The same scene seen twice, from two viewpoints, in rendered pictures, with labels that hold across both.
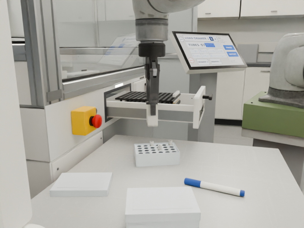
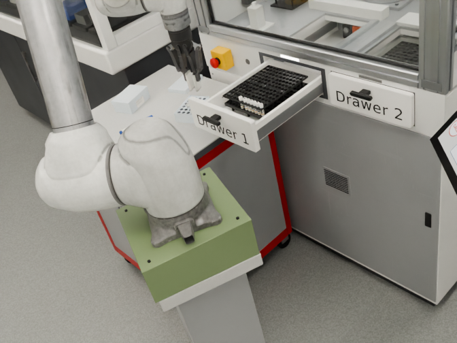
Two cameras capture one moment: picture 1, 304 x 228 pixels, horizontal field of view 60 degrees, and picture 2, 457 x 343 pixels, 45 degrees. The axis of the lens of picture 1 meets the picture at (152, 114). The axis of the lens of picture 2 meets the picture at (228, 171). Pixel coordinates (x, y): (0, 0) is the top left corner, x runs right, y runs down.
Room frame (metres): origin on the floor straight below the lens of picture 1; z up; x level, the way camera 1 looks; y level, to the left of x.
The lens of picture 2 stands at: (1.91, -1.30, 1.77)
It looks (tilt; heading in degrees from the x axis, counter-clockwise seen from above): 37 degrees down; 130
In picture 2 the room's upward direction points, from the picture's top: 15 degrees counter-clockwise
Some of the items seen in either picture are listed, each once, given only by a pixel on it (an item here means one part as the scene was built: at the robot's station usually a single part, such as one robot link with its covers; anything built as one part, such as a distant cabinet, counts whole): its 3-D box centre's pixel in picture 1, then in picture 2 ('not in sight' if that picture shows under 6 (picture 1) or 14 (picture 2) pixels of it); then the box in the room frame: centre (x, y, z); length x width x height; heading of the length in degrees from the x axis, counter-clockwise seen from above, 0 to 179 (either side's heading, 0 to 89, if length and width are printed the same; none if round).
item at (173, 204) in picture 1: (160, 211); (130, 99); (0.43, -0.02, 0.79); 0.13 x 0.09 x 0.05; 93
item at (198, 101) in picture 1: (200, 104); (222, 123); (0.99, -0.18, 0.87); 0.29 x 0.02 x 0.11; 165
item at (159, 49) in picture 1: (151, 59); (181, 39); (0.75, 0.00, 1.05); 0.08 x 0.07 x 0.09; 7
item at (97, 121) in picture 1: (95, 121); (215, 62); (0.74, 0.16, 0.88); 0.04 x 0.03 x 0.04; 165
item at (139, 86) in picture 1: (143, 90); (369, 99); (1.37, 0.04, 0.87); 0.29 x 0.02 x 0.11; 165
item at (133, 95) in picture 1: (149, 103); (266, 94); (1.04, 0.01, 0.87); 0.22 x 0.18 x 0.06; 75
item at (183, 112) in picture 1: (147, 104); (268, 94); (1.04, 0.02, 0.86); 0.40 x 0.26 x 0.06; 75
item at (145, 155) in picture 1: (156, 154); (192, 109); (0.73, -0.01, 0.78); 0.12 x 0.08 x 0.04; 97
